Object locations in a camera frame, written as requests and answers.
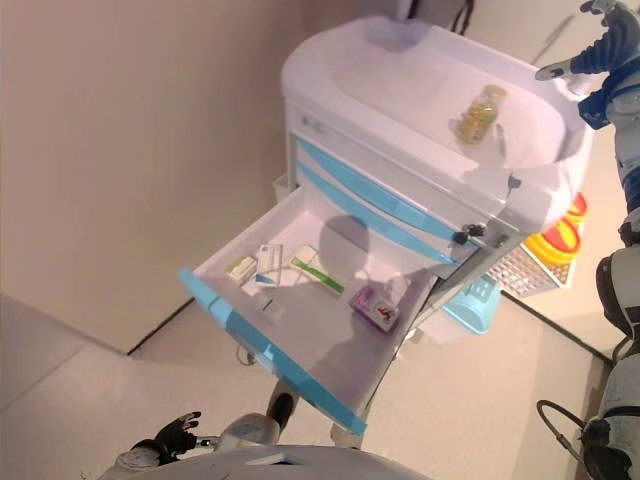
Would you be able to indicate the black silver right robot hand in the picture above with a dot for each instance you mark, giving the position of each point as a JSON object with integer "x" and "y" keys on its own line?
{"x": 617, "y": 55}

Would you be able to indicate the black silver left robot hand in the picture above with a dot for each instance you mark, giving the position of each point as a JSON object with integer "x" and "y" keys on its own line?
{"x": 177, "y": 437}

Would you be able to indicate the clear bottle yellow capsules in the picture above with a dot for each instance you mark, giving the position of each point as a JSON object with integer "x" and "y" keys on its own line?
{"x": 477, "y": 117}

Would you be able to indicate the deep white drawer blue front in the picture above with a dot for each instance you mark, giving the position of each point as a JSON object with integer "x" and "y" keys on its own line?
{"x": 310, "y": 330}

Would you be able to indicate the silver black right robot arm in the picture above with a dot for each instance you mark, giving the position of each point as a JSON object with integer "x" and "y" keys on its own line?
{"x": 620, "y": 290}

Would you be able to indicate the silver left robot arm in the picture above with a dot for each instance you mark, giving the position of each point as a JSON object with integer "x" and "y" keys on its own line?
{"x": 132, "y": 457}

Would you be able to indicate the small green white medicine box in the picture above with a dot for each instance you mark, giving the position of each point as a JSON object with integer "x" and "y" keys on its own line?
{"x": 241, "y": 270}

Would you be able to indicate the blue white medicine box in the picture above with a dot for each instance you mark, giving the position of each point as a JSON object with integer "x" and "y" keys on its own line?
{"x": 269, "y": 262}

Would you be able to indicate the long green white medicine box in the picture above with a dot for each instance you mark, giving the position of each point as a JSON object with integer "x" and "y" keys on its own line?
{"x": 315, "y": 272}

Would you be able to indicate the purple medicine box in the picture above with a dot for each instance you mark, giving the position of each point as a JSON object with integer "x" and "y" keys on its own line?
{"x": 364, "y": 300}

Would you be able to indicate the white red medicine box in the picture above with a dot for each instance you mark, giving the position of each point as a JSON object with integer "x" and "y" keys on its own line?
{"x": 384, "y": 315}

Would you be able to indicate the blue front cart drawer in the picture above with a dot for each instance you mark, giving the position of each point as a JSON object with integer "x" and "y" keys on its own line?
{"x": 340, "y": 199}
{"x": 340, "y": 174}

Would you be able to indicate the black robot left foot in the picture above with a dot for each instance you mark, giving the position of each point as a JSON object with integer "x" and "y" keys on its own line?
{"x": 280, "y": 407}

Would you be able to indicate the grey robot torso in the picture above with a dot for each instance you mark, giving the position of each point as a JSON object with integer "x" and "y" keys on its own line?
{"x": 300, "y": 470}

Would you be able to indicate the yellow sharps container red lid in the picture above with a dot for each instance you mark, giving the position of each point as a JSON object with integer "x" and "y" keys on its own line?
{"x": 557, "y": 237}
{"x": 575, "y": 207}

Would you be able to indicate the white medical cart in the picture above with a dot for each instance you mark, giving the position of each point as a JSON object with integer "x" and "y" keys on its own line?
{"x": 400, "y": 85}

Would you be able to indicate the black cart keys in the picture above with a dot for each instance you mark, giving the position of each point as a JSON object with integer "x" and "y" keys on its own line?
{"x": 470, "y": 231}

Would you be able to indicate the white mesh side basket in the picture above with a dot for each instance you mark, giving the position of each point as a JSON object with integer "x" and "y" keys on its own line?
{"x": 520, "y": 272}

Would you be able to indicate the small white side bin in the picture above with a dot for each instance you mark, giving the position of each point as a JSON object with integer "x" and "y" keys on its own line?
{"x": 281, "y": 187}

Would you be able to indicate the light blue waste bin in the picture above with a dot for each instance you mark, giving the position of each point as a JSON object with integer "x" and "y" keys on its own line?
{"x": 472, "y": 305}

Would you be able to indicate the white upright post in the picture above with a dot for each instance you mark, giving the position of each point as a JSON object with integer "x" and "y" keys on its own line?
{"x": 407, "y": 7}

